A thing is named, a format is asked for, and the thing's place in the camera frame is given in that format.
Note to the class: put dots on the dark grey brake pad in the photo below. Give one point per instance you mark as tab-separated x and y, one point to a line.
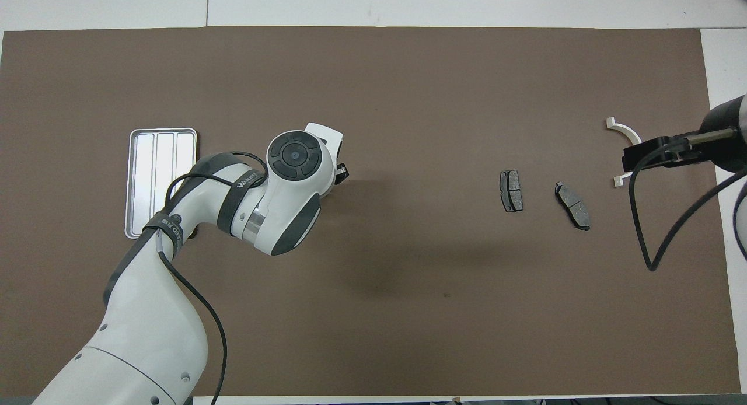
573	205
512	190

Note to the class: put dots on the white semicircular plastic bracket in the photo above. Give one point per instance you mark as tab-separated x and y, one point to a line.
624	129

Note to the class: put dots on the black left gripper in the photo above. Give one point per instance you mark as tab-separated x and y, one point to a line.
342	174

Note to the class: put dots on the silver metal tray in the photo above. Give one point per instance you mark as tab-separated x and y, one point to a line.
146	177

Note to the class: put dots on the brown table mat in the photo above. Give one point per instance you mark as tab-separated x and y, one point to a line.
437	306

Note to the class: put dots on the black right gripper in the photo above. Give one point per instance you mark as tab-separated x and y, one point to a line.
683	151

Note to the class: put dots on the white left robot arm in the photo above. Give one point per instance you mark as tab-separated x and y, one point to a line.
146	335

